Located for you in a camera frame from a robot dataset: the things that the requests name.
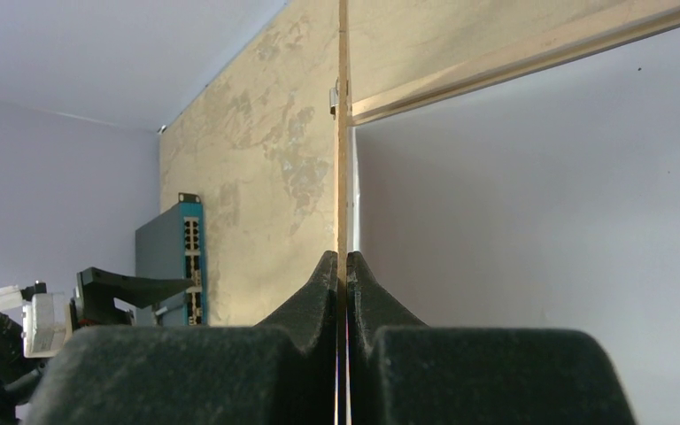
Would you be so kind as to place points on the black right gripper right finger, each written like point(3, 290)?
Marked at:
point(403, 371)

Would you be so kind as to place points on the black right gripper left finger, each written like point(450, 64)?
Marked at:
point(279, 371)

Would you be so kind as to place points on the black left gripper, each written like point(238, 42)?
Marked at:
point(94, 305)

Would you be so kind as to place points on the colour photo print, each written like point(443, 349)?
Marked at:
point(548, 201)

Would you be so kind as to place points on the white wooden picture frame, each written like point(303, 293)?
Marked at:
point(416, 56)

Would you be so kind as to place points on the brown backing board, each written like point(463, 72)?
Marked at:
point(342, 118)

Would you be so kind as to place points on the black foam pad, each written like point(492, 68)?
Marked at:
point(172, 246)

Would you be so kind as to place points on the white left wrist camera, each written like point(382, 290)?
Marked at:
point(45, 323)

